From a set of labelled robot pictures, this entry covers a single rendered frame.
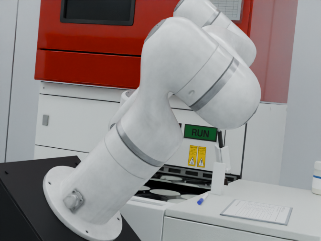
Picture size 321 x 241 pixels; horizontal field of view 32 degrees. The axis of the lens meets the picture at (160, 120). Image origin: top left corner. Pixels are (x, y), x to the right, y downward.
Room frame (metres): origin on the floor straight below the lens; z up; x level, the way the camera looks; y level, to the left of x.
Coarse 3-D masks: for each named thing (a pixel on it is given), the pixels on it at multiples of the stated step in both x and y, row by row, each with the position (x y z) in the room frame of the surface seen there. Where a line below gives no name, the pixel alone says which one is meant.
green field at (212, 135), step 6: (186, 126) 1.92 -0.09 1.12; (192, 126) 1.91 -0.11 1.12; (186, 132) 1.92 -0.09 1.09; (192, 132) 1.91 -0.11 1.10; (198, 132) 1.90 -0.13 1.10; (204, 132) 1.89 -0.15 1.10; (210, 132) 1.88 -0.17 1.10; (198, 138) 1.90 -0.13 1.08; (204, 138) 1.89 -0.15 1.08; (210, 138) 1.88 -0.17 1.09
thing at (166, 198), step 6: (150, 186) 1.91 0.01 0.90; (138, 192) 1.78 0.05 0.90; (144, 192) 1.79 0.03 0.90; (150, 192) 1.80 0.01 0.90; (180, 192) 1.85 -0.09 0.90; (186, 192) 1.86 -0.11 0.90; (150, 198) 1.70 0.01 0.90; (156, 198) 1.71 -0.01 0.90; (162, 198) 1.72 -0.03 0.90; (168, 198) 1.72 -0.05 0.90; (174, 198) 1.73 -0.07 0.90; (180, 198) 1.74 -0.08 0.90
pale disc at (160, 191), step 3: (153, 189) 1.86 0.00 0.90; (156, 189) 1.86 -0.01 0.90; (159, 189) 1.87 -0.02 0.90; (162, 189) 1.87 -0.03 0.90; (153, 192) 1.81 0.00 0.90; (156, 192) 1.81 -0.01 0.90; (159, 192) 1.82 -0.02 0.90; (162, 192) 1.82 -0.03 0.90; (165, 192) 1.83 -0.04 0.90; (168, 192) 1.83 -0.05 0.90; (171, 192) 1.84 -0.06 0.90; (174, 192) 1.84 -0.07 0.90; (177, 192) 1.85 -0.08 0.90; (168, 195) 1.78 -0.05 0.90; (171, 195) 1.79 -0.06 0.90; (174, 195) 1.79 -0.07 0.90
